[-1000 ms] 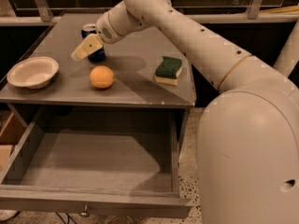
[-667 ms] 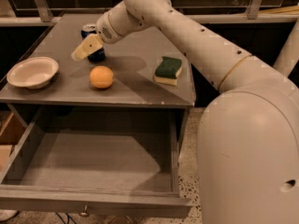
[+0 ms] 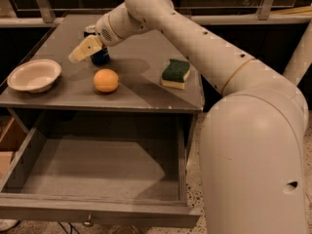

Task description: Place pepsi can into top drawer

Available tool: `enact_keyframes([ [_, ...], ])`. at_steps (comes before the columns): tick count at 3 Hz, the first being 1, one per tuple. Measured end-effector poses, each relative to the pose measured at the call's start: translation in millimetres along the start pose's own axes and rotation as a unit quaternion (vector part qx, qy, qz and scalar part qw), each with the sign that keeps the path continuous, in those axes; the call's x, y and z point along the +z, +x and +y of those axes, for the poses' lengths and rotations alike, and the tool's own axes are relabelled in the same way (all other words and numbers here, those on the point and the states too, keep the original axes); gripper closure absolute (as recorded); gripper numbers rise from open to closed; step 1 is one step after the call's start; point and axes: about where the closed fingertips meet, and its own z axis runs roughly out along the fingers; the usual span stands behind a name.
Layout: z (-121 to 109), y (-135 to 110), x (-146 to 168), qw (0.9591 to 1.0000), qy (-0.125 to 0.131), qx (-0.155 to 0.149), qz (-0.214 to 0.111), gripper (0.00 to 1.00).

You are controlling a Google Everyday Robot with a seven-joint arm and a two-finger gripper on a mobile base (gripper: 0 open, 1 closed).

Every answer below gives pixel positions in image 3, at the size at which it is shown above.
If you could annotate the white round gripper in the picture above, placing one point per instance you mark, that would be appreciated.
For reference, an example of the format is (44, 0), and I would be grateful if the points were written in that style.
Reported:
(104, 31)

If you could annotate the blue pepsi can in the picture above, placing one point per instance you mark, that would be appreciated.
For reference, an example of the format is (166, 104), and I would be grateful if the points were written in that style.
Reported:
(102, 56)

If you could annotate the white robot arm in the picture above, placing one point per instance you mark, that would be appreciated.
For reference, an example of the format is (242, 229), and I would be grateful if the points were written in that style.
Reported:
(251, 142)

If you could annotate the grey cabinet with top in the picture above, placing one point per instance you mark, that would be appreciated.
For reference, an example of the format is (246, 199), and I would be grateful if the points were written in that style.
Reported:
(140, 119)

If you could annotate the open grey top drawer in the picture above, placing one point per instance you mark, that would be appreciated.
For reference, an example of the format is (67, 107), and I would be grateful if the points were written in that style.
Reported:
(40, 186)

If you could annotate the metal drawer knob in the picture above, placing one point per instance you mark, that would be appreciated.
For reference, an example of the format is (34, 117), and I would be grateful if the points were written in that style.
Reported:
(88, 222)

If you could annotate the orange fruit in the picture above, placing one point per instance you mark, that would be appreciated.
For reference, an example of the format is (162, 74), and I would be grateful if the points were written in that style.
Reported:
(106, 81)

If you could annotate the white bowl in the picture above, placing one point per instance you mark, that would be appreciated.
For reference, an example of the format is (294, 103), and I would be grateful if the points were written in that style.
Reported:
(36, 76)

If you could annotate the glass railing with metal posts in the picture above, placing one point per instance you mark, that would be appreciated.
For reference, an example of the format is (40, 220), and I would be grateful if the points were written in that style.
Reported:
(12, 16)

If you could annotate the green yellow sponge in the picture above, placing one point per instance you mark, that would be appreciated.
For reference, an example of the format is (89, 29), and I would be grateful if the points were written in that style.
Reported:
(175, 74)

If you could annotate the wooden box at left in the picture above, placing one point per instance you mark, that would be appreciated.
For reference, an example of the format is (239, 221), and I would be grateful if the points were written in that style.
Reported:
(11, 139)

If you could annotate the dark low cabinet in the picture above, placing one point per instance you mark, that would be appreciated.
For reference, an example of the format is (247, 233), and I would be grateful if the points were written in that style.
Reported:
(273, 44)

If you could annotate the white slanted support pole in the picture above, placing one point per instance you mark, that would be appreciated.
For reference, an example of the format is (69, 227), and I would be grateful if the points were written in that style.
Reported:
(301, 57)

